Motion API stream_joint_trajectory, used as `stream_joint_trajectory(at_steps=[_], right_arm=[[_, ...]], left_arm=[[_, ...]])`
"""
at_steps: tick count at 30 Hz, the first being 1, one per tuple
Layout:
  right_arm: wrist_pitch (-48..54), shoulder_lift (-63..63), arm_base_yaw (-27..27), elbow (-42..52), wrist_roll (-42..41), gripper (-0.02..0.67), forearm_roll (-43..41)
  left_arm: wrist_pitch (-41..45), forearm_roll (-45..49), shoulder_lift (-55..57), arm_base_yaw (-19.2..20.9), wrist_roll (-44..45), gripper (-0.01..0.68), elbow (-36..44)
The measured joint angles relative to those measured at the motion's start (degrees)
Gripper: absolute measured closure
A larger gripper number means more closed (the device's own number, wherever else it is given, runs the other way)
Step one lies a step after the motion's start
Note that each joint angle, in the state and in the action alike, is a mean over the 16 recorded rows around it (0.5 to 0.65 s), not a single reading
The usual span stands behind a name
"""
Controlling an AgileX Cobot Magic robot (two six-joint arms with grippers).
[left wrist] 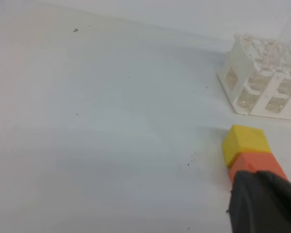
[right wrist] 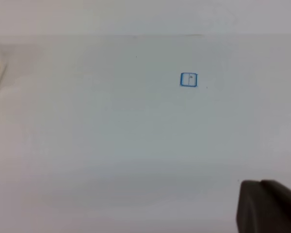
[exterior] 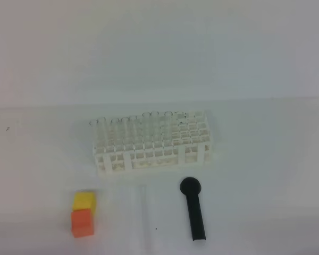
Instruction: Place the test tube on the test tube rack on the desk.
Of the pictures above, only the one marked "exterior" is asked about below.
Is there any black scoop tool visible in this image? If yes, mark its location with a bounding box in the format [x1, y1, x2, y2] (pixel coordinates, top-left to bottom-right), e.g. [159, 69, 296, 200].
[180, 177, 206, 241]

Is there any glass tube in rack leftmost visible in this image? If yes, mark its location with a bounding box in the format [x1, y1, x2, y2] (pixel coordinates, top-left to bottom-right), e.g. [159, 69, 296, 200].
[89, 119, 99, 146]

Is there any yellow foam cube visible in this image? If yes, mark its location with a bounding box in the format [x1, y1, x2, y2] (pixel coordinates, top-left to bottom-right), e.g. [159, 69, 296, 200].
[72, 192, 96, 214]

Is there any clear glass test tube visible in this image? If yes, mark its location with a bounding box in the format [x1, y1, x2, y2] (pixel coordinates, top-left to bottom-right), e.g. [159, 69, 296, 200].
[139, 185, 153, 254]

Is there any white plastic test tube rack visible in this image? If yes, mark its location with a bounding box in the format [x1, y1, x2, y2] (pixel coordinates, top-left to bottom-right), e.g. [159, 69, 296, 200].
[93, 110, 213, 175]

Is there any glass tube in rack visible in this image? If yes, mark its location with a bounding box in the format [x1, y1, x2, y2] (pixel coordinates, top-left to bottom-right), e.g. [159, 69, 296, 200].
[150, 110, 161, 140]
[121, 117, 130, 145]
[111, 118, 120, 144]
[129, 115, 138, 142]
[141, 112, 151, 142]
[97, 117, 107, 145]
[164, 111, 173, 140]
[89, 119, 99, 146]

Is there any orange foam cube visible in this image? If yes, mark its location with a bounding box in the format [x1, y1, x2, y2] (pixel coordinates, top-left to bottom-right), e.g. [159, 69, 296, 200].
[71, 209, 94, 238]

